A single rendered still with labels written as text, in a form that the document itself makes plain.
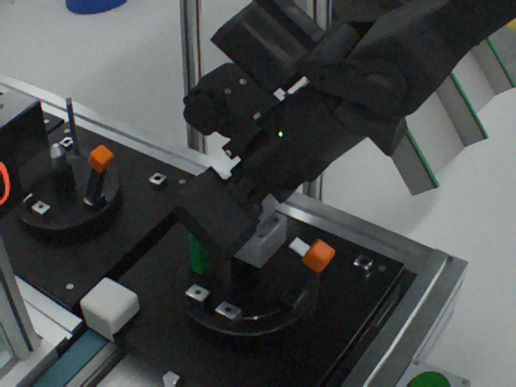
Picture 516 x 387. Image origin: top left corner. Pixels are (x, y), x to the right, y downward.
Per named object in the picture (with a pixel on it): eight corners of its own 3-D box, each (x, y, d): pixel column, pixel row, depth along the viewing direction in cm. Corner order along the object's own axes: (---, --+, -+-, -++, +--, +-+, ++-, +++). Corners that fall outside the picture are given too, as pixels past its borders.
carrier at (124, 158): (207, 193, 88) (202, 103, 80) (75, 319, 73) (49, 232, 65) (68, 131, 98) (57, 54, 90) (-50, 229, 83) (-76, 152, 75)
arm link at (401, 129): (427, 111, 53) (340, 20, 52) (403, 155, 49) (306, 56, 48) (372, 149, 58) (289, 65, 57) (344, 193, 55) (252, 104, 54)
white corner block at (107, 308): (145, 320, 73) (139, 293, 70) (117, 346, 70) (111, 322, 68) (111, 299, 75) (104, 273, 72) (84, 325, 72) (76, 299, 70)
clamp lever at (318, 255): (307, 293, 70) (337, 250, 64) (296, 306, 68) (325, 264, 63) (276, 270, 70) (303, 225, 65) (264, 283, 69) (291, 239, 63)
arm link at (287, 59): (441, 46, 50) (324, -68, 49) (413, 99, 45) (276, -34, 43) (348, 119, 59) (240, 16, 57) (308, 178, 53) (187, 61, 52)
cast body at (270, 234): (287, 240, 69) (288, 181, 64) (261, 270, 66) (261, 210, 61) (211, 206, 72) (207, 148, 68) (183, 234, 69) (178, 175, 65)
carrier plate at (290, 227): (404, 276, 77) (406, 263, 76) (285, 437, 62) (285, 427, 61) (217, 196, 87) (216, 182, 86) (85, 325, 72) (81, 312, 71)
